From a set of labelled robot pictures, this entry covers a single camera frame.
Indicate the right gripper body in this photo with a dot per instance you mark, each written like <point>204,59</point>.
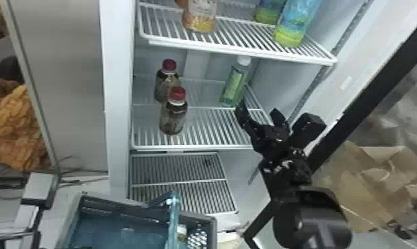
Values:
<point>276,146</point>

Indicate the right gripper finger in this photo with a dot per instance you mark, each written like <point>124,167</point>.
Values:
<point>280,123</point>
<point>247,121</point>

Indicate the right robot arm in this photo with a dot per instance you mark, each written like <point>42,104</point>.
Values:
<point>309,219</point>

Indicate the green bottle white cap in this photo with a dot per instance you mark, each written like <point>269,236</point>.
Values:
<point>233,85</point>

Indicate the brown bottle red cap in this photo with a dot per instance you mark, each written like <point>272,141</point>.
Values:
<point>173,114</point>
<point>166,83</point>

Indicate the fridge door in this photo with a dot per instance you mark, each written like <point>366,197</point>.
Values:
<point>375,94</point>

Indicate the blue green bottle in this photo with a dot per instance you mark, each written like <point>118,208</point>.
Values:
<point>293,24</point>

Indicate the cardboard box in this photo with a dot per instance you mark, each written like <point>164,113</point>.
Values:
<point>378,180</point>

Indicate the orange bottle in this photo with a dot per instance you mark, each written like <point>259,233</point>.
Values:
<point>198,15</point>

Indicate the white fridge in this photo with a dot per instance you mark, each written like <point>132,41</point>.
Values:
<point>118,104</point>

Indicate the blue basket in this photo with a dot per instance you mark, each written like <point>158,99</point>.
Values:
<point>125,226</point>

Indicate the orange snack packet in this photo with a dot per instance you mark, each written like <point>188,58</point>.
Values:
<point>10,132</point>

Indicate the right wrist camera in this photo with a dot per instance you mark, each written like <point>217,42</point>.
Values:
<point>307,128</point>

